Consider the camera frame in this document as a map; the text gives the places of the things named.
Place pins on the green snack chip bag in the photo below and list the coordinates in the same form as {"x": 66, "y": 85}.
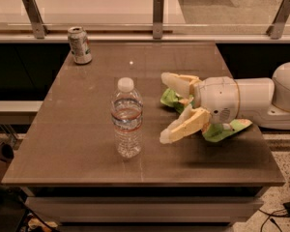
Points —
{"x": 211, "y": 132}

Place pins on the metal railing bracket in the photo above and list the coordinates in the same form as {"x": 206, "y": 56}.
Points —
{"x": 158, "y": 9}
{"x": 37, "y": 24}
{"x": 276, "y": 28}

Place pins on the dark object at left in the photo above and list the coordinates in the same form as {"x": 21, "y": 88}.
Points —
{"x": 6, "y": 157}

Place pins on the brown table with drawer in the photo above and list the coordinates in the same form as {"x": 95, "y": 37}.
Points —
{"x": 69, "y": 168}

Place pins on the middle metal railing bracket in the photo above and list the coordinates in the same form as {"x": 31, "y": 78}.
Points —
{"x": 158, "y": 9}

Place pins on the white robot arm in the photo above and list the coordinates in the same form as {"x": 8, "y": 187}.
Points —
{"x": 265, "y": 101}

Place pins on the clear plastic water bottle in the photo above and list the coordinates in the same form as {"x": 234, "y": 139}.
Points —
{"x": 126, "y": 109}

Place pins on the right metal railing bracket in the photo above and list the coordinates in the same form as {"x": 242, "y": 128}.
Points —
{"x": 276, "y": 28}

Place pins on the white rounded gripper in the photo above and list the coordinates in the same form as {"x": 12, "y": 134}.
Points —
{"x": 217, "y": 98}

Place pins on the left metal railing bracket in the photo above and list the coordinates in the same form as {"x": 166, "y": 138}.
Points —
{"x": 37, "y": 24}

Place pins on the green white 7up can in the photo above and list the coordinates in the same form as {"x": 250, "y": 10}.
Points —
{"x": 79, "y": 44}

